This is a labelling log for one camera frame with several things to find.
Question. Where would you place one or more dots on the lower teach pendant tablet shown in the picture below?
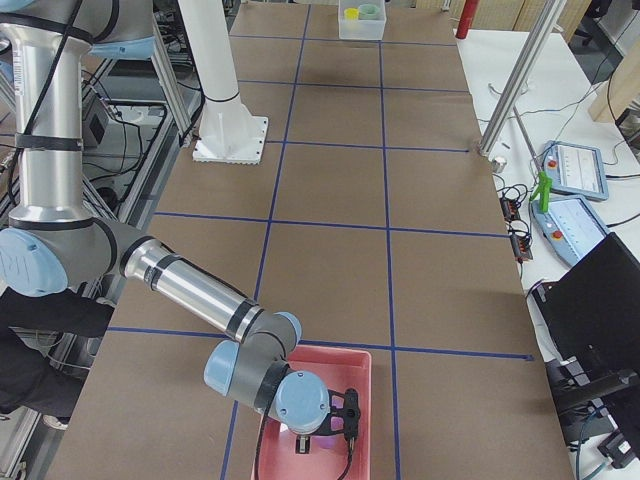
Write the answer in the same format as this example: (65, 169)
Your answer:
(571, 226)

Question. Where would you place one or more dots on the teach pendant tablet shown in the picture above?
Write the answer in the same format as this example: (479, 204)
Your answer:
(575, 169)
(571, 226)

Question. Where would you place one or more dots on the aluminium frame post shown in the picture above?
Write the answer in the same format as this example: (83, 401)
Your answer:
(533, 46)

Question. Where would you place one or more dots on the red cylinder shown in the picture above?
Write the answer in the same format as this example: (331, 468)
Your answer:
(466, 18)

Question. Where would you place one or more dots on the yellow plastic cup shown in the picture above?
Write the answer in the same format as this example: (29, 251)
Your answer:
(351, 14)

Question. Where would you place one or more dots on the mint green bowl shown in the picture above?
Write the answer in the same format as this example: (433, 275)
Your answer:
(369, 11)

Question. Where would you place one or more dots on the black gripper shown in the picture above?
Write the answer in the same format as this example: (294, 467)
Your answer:
(302, 444)

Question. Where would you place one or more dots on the person in black clothes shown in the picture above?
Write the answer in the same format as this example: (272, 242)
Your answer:
(27, 378)

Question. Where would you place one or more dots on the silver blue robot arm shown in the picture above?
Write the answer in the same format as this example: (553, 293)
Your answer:
(53, 242)

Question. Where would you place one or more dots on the purple microfiber cloth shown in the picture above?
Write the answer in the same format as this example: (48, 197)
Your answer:
(330, 432)

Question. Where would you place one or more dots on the grey equipment box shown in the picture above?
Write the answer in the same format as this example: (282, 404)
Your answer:
(94, 121)

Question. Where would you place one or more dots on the clear plastic box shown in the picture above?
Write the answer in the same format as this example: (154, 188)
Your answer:
(361, 30)

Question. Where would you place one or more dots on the pink plastic bin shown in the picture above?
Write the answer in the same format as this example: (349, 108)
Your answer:
(350, 380)

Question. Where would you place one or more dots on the black laptop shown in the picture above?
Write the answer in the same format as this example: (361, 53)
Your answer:
(592, 312)

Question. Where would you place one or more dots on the small silver cylinder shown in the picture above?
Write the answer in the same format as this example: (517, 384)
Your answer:
(498, 164)

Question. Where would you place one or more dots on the upper teach pendant tablet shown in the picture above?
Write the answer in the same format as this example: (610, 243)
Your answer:
(575, 169)

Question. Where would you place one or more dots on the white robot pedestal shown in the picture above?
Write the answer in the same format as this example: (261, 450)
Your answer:
(228, 132)

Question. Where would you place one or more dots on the green handled reacher grabber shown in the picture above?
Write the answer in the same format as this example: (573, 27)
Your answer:
(544, 182)

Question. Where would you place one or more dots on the black electronics board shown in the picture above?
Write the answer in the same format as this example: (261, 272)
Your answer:
(510, 209)

